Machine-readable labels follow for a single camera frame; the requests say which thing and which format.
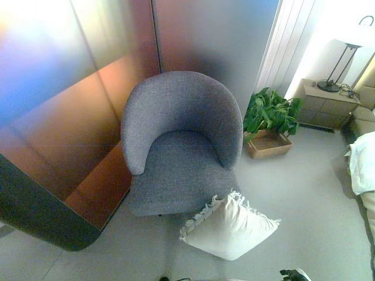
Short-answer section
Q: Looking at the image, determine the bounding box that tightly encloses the white curtain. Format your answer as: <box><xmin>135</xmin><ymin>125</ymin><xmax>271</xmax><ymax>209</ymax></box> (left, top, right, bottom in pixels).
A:
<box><xmin>254</xmin><ymin>0</ymin><xmax>320</xmax><ymax>100</ymax></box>

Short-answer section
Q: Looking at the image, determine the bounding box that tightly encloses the dark metal table lamp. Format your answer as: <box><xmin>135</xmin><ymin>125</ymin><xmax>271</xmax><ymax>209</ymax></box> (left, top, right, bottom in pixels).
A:
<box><xmin>317</xmin><ymin>16</ymin><xmax>375</xmax><ymax>93</ymax></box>

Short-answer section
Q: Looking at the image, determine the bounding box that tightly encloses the beige upholstered bed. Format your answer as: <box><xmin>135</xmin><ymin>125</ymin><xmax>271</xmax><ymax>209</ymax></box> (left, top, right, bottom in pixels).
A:
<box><xmin>341</xmin><ymin>84</ymin><xmax>375</xmax><ymax>281</ymax></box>

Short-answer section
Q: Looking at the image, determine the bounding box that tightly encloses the green leafy potted plant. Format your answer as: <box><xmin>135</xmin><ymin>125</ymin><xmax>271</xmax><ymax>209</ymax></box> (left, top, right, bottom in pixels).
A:
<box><xmin>243</xmin><ymin>87</ymin><xmax>304</xmax><ymax>144</ymax></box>

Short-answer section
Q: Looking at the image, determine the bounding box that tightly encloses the white duvet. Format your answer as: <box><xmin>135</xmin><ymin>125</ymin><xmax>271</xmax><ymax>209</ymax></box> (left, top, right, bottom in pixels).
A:
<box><xmin>344</xmin><ymin>131</ymin><xmax>375</xmax><ymax>196</ymax></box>

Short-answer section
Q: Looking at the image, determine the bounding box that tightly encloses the grey fabric armchair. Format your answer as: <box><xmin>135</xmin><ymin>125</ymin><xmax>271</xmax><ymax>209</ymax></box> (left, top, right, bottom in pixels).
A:
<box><xmin>120</xmin><ymin>70</ymin><xmax>244</xmax><ymax>217</ymax></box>

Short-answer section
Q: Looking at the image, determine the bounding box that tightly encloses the black cable on bedside cabinet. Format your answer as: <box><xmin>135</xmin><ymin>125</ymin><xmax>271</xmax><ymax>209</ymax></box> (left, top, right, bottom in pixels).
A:
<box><xmin>339</xmin><ymin>83</ymin><xmax>360</xmax><ymax>99</ymax></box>

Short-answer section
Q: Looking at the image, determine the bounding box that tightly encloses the brown cabinet with dark edge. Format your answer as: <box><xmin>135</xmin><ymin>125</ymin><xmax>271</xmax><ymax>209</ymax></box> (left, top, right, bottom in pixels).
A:
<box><xmin>0</xmin><ymin>55</ymin><xmax>161</xmax><ymax>252</ymax></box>

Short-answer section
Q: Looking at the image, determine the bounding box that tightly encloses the beige bedside cabinet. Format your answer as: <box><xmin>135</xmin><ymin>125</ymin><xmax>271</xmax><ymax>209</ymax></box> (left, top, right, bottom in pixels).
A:
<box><xmin>295</xmin><ymin>78</ymin><xmax>361</xmax><ymax>131</ymax></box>

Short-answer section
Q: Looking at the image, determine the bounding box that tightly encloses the white fringed pillow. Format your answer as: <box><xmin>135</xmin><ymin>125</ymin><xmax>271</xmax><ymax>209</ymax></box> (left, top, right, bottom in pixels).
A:
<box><xmin>179</xmin><ymin>189</ymin><xmax>281</xmax><ymax>261</ymax></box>

